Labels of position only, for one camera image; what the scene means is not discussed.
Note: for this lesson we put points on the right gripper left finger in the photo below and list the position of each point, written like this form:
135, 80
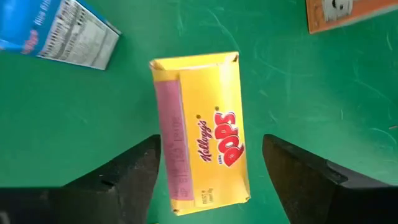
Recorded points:
93, 205

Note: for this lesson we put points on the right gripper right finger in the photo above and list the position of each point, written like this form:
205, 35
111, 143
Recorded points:
311, 193

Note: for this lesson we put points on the yellow Corn Pops cereal box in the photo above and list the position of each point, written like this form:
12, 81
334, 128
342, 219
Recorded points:
211, 130

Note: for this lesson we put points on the blue Rice Krispies cereal box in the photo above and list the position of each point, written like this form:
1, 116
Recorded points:
62, 31

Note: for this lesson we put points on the orange Mini Wheats cereal box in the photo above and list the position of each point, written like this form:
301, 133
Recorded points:
348, 15

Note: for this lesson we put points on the green table mat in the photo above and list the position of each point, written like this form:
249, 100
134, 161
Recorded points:
311, 93

